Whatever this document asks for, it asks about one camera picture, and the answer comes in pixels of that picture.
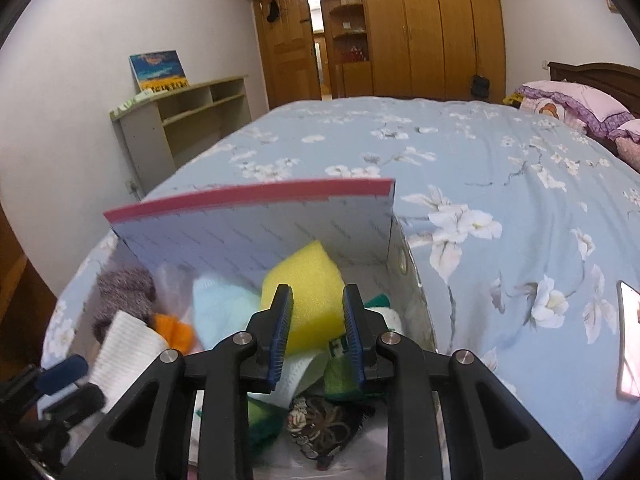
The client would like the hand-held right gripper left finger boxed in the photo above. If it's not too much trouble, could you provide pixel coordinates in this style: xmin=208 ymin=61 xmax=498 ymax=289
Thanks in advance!
xmin=60 ymin=284 xmax=296 ymax=480

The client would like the pink pillow purple ruffle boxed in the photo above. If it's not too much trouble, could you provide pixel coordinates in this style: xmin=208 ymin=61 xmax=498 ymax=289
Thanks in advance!
xmin=515 ymin=80 xmax=636 ymax=138
xmin=607 ymin=119 xmax=640 ymax=173

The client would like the white cardboard box pink edge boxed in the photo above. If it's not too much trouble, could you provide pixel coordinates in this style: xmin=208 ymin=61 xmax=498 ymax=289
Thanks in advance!
xmin=65 ymin=177 xmax=441 ymax=480

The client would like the dark wooden headboard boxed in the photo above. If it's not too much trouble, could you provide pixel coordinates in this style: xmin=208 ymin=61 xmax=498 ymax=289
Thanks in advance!
xmin=547 ymin=61 xmax=640 ymax=106

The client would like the white plastic bag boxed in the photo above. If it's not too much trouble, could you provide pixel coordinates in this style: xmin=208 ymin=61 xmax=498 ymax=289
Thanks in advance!
xmin=150 ymin=265 xmax=201 ymax=321

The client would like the beige bookshelf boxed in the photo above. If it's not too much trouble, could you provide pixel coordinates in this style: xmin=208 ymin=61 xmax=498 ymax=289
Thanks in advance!
xmin=110 ymin=75 xmax=252 ymax=198

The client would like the yellow sponge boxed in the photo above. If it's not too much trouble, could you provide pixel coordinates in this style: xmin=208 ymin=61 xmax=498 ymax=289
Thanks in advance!
xmin=260 ymin=240 xmax=347 ymax=358

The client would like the smartphone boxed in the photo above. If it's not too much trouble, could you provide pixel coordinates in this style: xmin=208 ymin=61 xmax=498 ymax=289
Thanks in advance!
xmin=615 ymin=280 xmax=640 ymax=402

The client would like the brown wooden desk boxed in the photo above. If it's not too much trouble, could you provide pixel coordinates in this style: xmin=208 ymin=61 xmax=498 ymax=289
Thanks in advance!
xmin=0 ymin=205 xmax=58 ymax=361

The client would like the grey knit sock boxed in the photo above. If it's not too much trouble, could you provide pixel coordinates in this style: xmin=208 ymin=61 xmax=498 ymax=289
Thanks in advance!
xmin=92 ymin=267 xmax=158 ymax=346

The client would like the white waffle cloth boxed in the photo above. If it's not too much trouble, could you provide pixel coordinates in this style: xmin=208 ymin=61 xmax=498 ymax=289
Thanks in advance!
xmin=87 ymin=310 xmax=171 ymax=411

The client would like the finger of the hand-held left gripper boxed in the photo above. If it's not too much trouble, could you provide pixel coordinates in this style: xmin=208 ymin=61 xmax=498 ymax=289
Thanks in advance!
xmin=42 ymin=384 xmax=107 ymax=427
xmin=35 ymin=354 xmax=91 ymax=397

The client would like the cartoon print pillow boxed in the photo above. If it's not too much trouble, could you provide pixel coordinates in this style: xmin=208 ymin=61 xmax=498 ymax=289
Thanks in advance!
xmin=517 ymin=97 xmax=588 ymax=133

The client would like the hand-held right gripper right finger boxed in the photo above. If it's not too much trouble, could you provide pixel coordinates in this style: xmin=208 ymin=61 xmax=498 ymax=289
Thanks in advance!
xmin=341 ymin=284 xmax=583 ymax=480

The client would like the wooden door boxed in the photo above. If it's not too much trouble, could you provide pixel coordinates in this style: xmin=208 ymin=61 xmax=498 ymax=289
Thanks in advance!
xmin=255 ymin=0 xmax=323 ymax=110

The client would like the blue and yellow painting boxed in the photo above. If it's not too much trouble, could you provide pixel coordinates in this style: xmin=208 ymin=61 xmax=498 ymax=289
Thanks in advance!
xmin=129 ymin=50 xmax=191 ymax=93

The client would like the pale green white cloth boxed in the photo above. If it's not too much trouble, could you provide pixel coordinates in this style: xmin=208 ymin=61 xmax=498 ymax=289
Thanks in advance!
xmin=272 ymin=347 xmax=333 ymax=411

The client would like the wooden wardrobe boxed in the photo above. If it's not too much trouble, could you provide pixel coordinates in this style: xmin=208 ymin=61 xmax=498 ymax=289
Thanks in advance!
xmin=230 ymin=0 xmax=507 ymax=111

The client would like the green and white packet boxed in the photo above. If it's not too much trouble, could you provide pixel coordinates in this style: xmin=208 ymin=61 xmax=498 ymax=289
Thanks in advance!
xmin=112 ymin=92 xmax=156 ymax=116

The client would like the dark floral patterned cloth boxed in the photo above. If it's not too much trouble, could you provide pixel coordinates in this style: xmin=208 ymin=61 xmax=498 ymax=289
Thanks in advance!
xmin=286 ymin=395 xmax=376 ymax=471

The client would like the light blue cloth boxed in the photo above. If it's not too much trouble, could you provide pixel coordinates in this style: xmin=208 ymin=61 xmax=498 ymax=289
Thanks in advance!
xmin=192 ymin=275 xmax=263 ymax=356

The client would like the orange and white sock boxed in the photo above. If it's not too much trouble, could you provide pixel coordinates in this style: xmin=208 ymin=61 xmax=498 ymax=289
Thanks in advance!
xmin=150 ymin=312 xmax=197 ymax=356

